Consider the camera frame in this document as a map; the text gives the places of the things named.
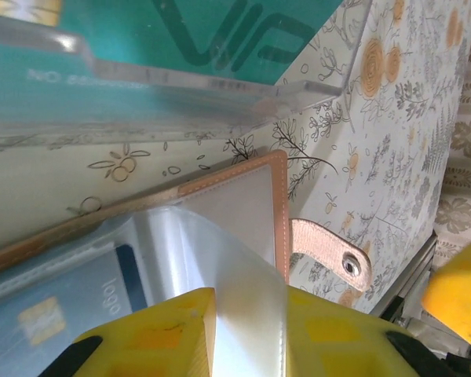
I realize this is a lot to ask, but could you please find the clear acrylic box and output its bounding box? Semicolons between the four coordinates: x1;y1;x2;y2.
0;0;372;145

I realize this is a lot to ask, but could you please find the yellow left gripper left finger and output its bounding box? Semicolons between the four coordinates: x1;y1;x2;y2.
38;287;217;377

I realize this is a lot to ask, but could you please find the aluminium frame profile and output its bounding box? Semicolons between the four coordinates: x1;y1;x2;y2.
378;231;443;331

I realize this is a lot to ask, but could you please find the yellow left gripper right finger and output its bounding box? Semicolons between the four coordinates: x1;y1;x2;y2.
284;286;471;377

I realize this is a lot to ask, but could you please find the floral fern print tablecloth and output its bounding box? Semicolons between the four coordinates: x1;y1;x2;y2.
0;0;471;315

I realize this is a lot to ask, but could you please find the blue logo card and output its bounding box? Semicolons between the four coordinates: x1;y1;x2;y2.
0;243;150;377

